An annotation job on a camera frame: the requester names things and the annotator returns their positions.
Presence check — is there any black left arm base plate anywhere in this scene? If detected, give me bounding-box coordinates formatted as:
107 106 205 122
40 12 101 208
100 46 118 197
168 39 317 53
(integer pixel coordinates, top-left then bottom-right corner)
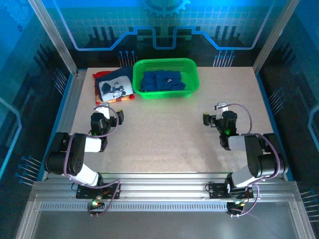
76 183 122 199

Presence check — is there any aluminium upright post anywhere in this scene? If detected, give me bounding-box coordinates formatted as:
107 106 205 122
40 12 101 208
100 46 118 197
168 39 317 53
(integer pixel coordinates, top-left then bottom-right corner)
253 0 300 73
27 0 79 76

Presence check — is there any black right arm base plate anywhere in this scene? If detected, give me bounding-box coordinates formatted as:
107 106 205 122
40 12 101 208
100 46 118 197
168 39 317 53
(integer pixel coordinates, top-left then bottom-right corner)
208 183 254 199

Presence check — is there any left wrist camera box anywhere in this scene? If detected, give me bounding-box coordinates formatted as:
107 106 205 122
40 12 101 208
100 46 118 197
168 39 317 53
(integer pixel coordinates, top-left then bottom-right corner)
94 106 111 120

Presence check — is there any blue panda print t-shirt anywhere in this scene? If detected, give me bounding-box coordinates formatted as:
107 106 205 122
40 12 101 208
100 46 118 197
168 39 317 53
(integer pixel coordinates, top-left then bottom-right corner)
140 70 186 92

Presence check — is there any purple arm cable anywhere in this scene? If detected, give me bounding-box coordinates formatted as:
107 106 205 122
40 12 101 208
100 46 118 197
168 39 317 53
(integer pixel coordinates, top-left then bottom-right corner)
63 106 122 217
219 104 285 218

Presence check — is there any slotted grey cable duct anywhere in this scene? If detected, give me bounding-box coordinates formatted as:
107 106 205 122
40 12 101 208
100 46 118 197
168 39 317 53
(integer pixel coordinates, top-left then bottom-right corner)
39 202 292 212

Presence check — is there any red t-shirt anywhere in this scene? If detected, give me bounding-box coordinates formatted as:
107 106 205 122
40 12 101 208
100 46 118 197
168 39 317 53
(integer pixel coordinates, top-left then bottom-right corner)
92 70 136 105

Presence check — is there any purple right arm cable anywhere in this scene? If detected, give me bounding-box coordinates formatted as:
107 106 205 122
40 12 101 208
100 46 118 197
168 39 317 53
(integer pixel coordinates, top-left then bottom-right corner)
219 104 285 218

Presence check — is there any green plastic basket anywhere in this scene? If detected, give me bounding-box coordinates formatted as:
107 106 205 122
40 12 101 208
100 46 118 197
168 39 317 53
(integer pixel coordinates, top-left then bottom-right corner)
132 58 201 100

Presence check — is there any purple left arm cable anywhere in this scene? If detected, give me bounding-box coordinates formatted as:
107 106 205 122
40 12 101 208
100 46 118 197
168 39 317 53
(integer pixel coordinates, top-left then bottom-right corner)
63 106 122 217

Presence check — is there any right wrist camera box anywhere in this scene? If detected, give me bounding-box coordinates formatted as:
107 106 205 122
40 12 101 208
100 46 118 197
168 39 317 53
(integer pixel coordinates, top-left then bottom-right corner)
215 102 229 120

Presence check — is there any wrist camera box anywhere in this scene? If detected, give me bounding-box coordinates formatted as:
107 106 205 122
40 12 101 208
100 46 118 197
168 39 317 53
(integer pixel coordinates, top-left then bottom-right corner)
94 106 111 120
215 102 229 120

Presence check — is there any aluminium frame rail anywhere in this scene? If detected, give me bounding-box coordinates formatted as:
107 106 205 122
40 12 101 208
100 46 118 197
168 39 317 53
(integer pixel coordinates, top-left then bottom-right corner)
14 171 316 239

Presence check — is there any connector board with green light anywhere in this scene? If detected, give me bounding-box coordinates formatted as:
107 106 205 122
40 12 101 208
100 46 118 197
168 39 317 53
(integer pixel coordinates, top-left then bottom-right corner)
226 200 246 217
87 197 105 217

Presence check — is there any navy cartoon print t-shirt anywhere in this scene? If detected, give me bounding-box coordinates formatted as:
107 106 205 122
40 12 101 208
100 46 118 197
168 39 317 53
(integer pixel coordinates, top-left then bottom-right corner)
95 67 135 102

